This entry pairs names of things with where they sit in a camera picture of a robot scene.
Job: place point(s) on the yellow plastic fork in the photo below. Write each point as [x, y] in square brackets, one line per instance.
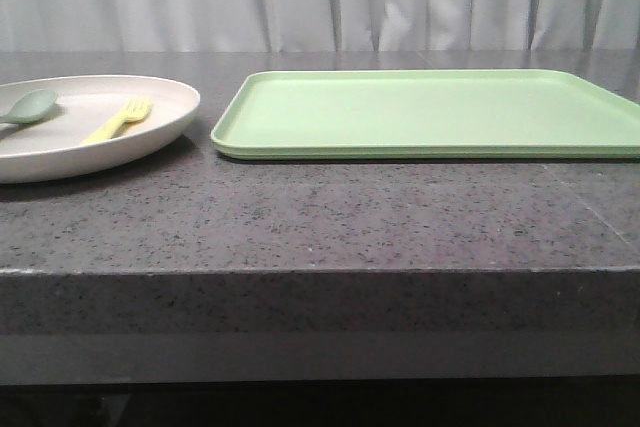
[136, 109]

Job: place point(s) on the white round plate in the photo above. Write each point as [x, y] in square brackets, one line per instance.
[54, 150]

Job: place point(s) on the light green serving tray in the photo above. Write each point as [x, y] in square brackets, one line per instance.
[426, 114]

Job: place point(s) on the sage green spoon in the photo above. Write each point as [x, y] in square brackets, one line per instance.
[30, 108]

